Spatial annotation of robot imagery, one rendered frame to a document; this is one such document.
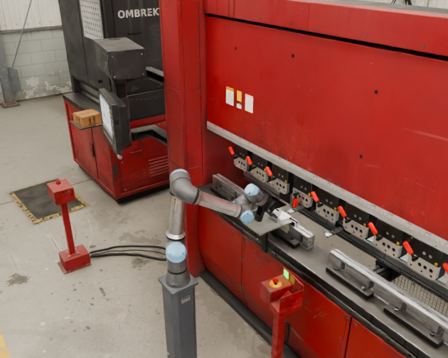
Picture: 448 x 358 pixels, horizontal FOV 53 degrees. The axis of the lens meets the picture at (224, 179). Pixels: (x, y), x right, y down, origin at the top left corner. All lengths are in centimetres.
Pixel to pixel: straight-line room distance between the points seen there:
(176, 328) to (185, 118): 142
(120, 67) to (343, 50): 151
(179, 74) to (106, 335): 196
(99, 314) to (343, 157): 230
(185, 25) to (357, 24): 130
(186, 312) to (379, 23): 189
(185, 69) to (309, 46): 104
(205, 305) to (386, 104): 225
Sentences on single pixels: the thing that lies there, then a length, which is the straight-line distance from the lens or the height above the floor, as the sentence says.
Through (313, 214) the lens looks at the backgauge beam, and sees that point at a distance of 311.
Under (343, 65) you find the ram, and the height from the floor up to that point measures 203.
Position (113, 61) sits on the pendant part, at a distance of 314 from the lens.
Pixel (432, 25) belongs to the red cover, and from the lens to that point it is 201.
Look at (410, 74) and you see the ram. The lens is 209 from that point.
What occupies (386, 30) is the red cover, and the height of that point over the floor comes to 222.
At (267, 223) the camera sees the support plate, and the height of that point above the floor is 100.
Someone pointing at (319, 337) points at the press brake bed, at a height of 45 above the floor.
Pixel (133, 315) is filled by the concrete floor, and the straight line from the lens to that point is 372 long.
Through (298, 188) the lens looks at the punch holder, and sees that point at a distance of 272.
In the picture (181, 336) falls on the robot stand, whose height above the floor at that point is 41.
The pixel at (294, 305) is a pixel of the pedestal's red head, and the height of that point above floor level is 72.
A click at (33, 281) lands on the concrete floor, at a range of 428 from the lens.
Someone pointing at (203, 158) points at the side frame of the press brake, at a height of 110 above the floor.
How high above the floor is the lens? 252
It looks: 27 degrees down
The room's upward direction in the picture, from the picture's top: straight up
